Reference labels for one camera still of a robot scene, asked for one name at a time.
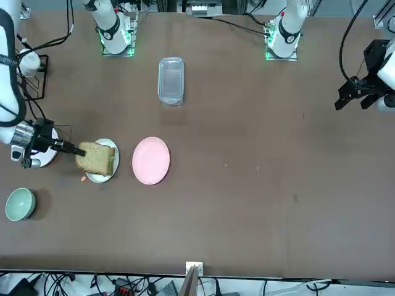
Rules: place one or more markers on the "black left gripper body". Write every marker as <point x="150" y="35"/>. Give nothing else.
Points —
<point x="376" y="55"/>

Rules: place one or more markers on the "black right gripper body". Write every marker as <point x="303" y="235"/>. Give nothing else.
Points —
<point x="43" y="137"/>

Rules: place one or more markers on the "brown bread slice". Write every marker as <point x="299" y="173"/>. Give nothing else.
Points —
<point x="95" y="160"/>

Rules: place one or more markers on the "green lettuce leaf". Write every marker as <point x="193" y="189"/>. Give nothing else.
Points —
<point x="110" y="161"/>

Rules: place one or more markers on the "pale green bowl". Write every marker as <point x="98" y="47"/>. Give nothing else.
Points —
<point x="19" y="205"/>

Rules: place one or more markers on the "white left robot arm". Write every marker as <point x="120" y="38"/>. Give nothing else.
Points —
<point x="288" y="34"/>

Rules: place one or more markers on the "white plate with pinkish rim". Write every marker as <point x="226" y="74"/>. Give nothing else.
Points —
<point x="46" y="158"/>

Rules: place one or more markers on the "white round plate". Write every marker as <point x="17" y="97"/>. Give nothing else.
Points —
<point x="98" y="179"/>

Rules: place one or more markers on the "pink round plate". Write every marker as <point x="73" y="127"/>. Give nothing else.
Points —
<point x="151" y="161"/>

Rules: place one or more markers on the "white ceramic cup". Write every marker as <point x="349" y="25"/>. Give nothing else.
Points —
<point x="30" y="64"/>

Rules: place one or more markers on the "clear plastic lidded container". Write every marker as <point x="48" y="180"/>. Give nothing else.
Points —
<point x="171" y="80"/>

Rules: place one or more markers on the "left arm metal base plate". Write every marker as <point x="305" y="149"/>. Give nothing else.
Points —
<point x="270" y="57"/>

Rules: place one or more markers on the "aluminium profile bracket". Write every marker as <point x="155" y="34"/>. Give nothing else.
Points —
<point x="194" y="277"/>

